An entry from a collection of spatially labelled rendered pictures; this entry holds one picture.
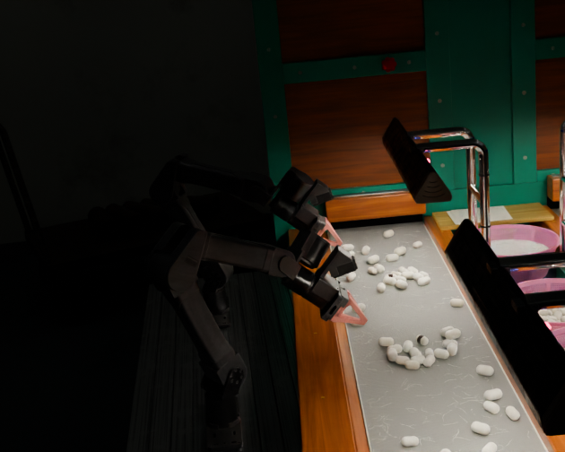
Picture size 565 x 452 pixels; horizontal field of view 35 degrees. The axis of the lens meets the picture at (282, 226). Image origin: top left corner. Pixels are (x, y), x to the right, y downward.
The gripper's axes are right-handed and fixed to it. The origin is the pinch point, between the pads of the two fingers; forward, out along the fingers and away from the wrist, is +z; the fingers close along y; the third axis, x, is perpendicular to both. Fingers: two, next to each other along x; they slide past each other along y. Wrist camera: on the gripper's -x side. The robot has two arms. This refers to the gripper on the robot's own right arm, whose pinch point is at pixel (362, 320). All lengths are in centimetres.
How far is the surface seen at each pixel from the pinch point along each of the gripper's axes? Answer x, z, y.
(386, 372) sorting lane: 3.7, 7.5, -10.3
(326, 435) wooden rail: 10.6, -4.8, -37.3
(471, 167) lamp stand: -37, 13, 45
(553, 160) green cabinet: -50, 47, 88
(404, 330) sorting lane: -0.6, 12.7, 9.5
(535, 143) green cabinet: -50, 38, 86
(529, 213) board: -33, 46, 75
